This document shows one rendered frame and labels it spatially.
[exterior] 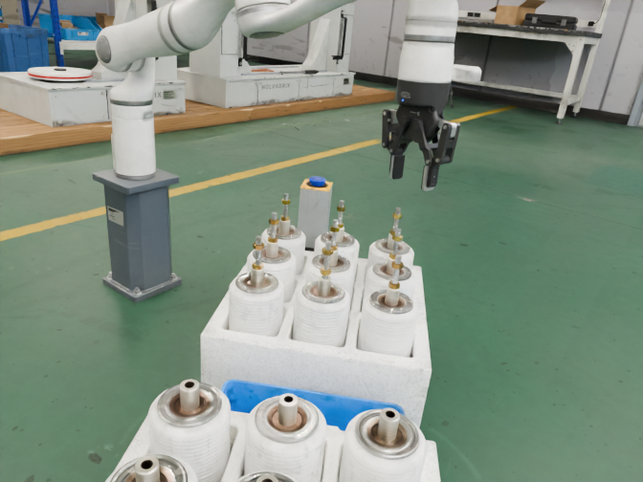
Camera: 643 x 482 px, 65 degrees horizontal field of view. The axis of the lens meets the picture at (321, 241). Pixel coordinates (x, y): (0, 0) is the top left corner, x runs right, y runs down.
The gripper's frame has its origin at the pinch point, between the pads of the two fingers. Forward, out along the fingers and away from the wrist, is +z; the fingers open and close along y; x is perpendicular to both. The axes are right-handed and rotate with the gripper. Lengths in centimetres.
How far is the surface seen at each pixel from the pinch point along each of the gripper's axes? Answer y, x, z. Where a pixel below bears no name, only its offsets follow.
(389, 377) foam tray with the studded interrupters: 5.2, -4.8, 32.4
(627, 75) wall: -187, 457, 4
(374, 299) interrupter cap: -2.6, -2.7, 22.2
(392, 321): 2.8, -3.3, 23.5
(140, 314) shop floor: -56, -28, 45
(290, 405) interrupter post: 14.9, -30.6, 19.8
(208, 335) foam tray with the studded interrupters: -16.0, -27.5, 28.7
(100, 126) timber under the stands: -224, 4, 31
